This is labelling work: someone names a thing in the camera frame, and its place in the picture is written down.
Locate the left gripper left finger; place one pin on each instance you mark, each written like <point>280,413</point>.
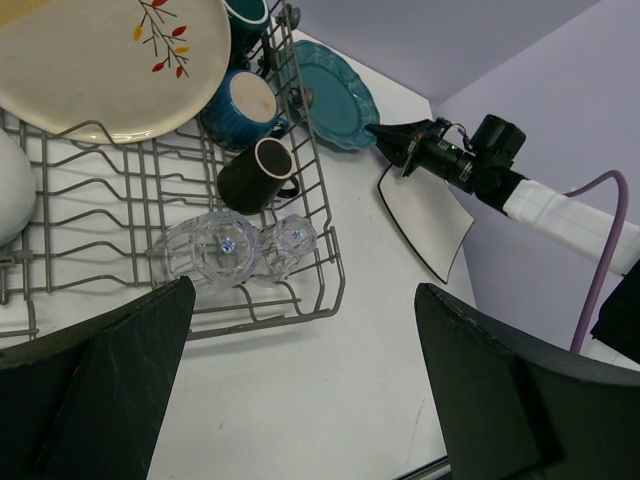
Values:
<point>88,401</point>

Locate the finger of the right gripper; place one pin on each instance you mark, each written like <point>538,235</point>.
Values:
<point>396,136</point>
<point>398,155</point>

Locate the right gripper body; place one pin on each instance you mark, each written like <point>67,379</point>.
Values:
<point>422,134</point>

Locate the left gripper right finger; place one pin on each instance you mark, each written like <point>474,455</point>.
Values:
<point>512,406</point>

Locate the teal scalloped plate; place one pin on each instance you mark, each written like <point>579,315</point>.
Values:
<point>342,104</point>

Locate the white square plate black rim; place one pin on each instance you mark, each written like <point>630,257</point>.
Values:
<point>429,217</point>

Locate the clear drinking glass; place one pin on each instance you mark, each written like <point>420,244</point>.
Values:
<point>283,245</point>

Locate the brown mug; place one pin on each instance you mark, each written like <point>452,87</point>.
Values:
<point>254,178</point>

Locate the dark blue mug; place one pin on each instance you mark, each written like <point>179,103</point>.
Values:
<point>243,110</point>

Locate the teal green mug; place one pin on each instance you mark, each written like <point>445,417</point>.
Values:
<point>248,21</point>

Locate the clear glass mug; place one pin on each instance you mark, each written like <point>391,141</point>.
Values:
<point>216,250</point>

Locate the white bowl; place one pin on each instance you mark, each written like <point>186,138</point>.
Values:
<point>18,189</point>

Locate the cream yellow plate leaf motif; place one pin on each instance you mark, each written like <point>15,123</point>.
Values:
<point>111,71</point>

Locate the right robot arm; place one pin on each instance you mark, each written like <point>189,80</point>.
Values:
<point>590,221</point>

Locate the aluminium rail frame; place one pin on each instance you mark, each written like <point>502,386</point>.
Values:
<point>439,469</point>

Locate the grey wire dish rack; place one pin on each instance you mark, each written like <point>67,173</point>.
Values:
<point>100,207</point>

